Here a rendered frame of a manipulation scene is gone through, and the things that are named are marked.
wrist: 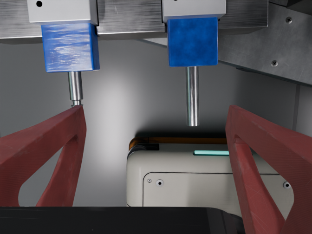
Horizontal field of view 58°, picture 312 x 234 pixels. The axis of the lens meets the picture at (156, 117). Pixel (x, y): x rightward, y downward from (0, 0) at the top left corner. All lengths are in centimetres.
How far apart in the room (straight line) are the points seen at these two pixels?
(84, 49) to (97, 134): 93
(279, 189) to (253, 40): 72
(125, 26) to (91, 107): 91
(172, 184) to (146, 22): 70
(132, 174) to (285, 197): 49
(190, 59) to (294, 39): 14
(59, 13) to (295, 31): 24
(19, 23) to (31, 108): 96
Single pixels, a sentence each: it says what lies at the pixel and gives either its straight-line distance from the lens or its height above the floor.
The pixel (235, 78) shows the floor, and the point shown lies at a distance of 116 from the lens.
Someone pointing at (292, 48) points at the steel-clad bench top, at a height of 80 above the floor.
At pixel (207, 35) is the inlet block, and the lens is 25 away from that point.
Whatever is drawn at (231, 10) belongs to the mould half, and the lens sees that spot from 27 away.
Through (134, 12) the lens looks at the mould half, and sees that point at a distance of 27.
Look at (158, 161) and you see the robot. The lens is 89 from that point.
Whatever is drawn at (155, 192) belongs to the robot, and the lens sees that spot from 92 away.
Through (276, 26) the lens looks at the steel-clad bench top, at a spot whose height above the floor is 80.
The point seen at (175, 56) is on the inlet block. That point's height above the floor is 87.
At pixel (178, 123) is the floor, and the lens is 114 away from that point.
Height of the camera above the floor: 112
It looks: 80 degrees down
